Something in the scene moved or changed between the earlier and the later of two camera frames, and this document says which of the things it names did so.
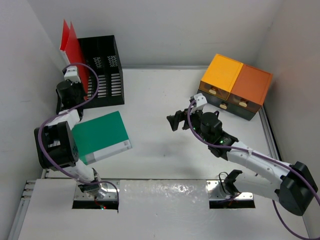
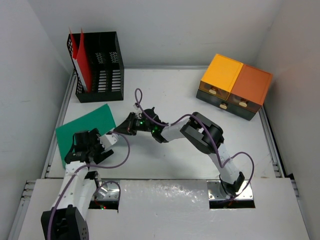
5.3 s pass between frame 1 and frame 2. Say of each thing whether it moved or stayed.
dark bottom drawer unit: stayed
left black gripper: moved
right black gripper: moved
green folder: moved
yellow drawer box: stayed
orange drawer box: stayed
